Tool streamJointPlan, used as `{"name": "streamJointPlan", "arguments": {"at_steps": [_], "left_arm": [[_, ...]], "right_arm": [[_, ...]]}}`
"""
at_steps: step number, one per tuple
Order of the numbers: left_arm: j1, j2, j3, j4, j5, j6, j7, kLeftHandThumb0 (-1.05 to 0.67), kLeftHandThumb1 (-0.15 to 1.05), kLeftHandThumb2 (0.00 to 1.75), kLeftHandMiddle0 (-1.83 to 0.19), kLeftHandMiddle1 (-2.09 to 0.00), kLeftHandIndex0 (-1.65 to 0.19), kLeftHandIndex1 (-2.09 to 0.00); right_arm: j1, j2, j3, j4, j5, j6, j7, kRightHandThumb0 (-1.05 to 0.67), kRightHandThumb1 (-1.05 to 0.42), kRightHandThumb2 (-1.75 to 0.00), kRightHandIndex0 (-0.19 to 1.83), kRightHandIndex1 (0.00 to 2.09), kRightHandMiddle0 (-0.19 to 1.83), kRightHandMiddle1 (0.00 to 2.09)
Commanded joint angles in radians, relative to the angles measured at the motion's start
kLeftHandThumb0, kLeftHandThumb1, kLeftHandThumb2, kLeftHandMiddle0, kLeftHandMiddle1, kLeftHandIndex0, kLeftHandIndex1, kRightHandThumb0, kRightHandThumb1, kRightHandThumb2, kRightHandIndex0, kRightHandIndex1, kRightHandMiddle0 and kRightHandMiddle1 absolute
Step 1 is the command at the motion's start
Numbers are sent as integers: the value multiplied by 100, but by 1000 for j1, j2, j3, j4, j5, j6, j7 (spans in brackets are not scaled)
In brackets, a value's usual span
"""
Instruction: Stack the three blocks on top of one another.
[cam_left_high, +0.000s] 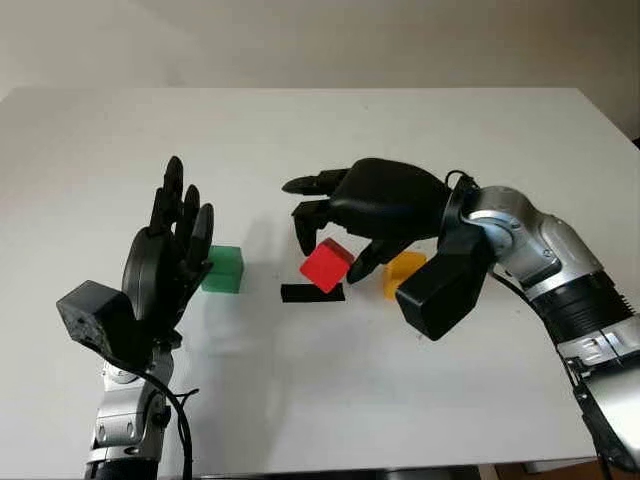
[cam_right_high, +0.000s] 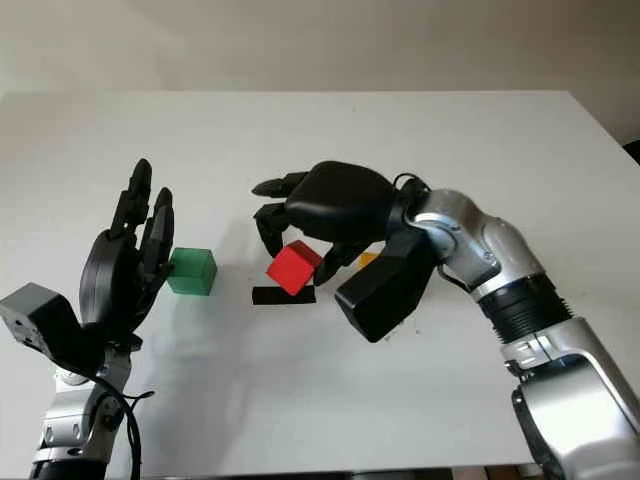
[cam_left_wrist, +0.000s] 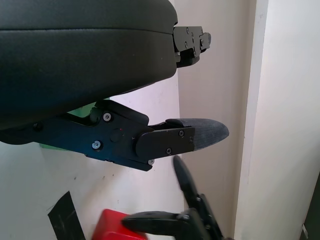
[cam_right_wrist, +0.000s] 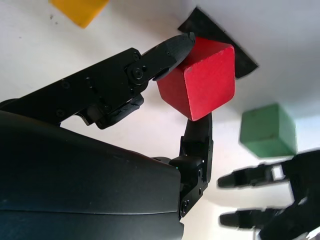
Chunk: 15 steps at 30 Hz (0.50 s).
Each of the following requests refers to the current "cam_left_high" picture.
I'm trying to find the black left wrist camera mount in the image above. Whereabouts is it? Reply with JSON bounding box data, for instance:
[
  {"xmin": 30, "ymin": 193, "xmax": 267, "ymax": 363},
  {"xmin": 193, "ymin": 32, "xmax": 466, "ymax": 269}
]
[{"xmin": 55, "ymin": 279, "xmax": 136, "ymax": 361}]

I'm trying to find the red cube block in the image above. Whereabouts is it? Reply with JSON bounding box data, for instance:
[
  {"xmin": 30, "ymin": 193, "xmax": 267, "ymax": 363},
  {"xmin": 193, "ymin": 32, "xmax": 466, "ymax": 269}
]
[{"xmin": 298, "ymin": 237, "xmax": 355, "ymax": 294}]

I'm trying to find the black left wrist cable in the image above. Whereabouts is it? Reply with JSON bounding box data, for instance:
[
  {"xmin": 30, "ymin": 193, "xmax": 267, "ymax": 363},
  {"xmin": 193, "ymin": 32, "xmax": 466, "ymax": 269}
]
[{"xmin": 107, "ymin": 354, "xmax": 199, "ymax": 480}]

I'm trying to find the yellow cube block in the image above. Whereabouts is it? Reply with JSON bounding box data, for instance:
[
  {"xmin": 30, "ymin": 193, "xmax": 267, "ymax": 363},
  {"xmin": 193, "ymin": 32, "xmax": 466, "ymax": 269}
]
[{"xmin": 382, "ymin": 251, "xmax": 428, "ymax": 301}]

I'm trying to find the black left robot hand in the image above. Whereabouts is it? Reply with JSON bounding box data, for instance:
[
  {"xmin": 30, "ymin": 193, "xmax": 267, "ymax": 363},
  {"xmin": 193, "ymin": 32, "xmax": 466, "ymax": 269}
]
[{"xmin": 121, "ymin": 155, "xmax": 216, "ymax": 351}]

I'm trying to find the green cube block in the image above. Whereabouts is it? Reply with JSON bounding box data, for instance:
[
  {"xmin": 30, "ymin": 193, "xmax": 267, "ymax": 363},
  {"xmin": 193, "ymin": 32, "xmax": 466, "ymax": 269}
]
[{"xmin": 200, "ymin": 244, "xmax": 245, "ymax": 294}]

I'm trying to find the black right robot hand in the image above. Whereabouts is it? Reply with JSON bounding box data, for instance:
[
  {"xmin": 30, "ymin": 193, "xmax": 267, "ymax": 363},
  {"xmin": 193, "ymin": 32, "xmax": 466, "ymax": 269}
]
[{"xmin": 281, "ymin": 157, "xmax": 451, "ymax": 286}]

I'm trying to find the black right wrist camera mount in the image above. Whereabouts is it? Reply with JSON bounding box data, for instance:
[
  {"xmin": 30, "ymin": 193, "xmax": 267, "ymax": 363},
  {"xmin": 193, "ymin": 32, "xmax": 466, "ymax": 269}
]
[{"xmin": 394, "ymin": 199, "xmax": 489, "ymax": 342}]

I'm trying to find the black tape strip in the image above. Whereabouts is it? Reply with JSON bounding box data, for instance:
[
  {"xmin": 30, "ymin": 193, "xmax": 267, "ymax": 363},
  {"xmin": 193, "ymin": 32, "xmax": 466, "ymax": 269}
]
[{"xmin": 280, "ymin": 282, "xmax": 346, "ymax": 304}]

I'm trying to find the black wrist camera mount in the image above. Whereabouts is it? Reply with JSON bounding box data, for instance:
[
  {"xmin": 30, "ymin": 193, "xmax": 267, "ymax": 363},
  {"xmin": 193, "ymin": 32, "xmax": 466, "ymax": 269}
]
[
  {"xmin": 55, "ymin": 279, "xmax": 136, "ymax": 361},
  {"xmin": 394, "ymin": 199, "xmax": 489, "ymax": 342}
]

